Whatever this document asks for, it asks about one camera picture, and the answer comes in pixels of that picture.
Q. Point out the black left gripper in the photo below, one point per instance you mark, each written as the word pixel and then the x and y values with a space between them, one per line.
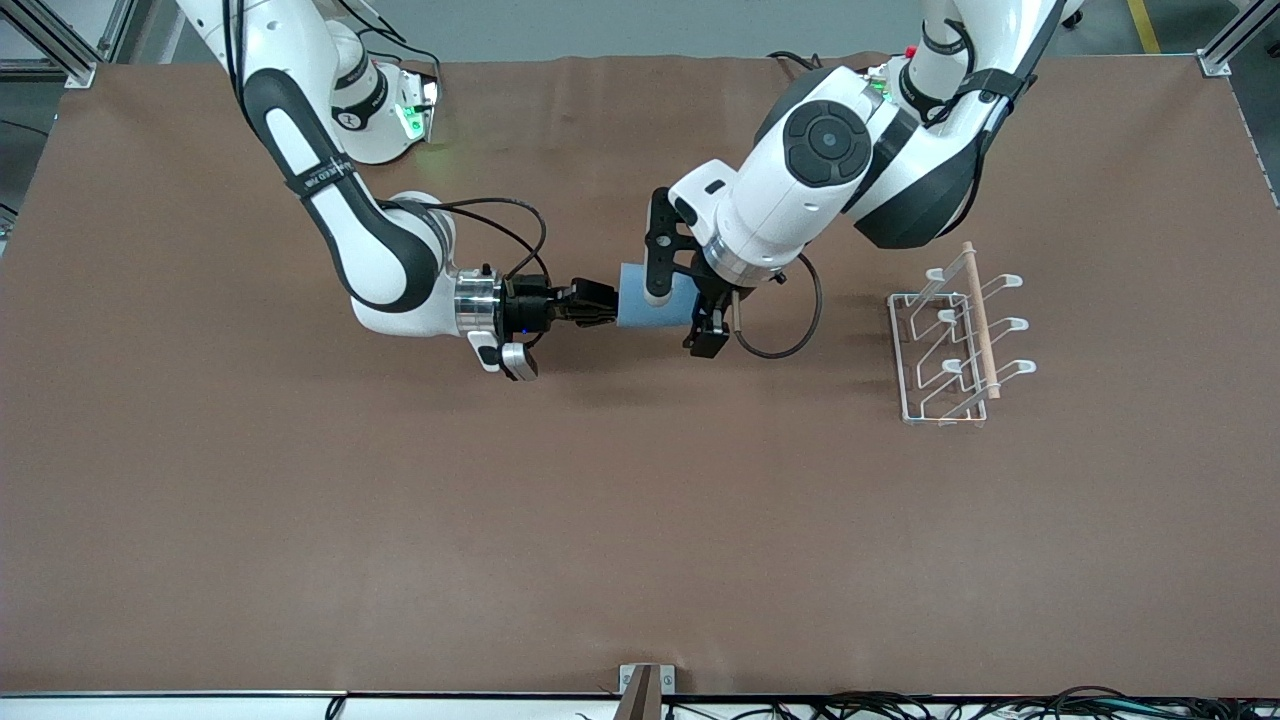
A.
pixel 714 309

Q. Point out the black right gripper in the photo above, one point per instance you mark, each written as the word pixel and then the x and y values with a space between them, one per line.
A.
pixel 527 306

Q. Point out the blue plastic cup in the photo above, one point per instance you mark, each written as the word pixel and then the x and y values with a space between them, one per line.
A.
pixel 632 300

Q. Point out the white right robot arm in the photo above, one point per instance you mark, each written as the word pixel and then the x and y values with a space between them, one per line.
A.
pixel 380 250

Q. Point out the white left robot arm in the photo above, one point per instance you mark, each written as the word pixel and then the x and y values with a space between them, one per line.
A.
pixel 800 200

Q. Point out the brown table cover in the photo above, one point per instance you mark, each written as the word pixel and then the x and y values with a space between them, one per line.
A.
pixel 600 500

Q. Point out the black caster wheel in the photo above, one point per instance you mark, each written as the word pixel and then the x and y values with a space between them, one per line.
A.
pixel 1073 15

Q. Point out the grey metal bracket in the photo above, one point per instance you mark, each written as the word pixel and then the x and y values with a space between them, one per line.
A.
pixel 665 678

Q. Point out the grey diagonal frame strut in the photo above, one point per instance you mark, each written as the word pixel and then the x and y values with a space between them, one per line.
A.
pixel 150 30

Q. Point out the aluminium frame post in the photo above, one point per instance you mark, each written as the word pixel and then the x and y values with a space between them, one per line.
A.
pixel 70 65
pixel 1215 60

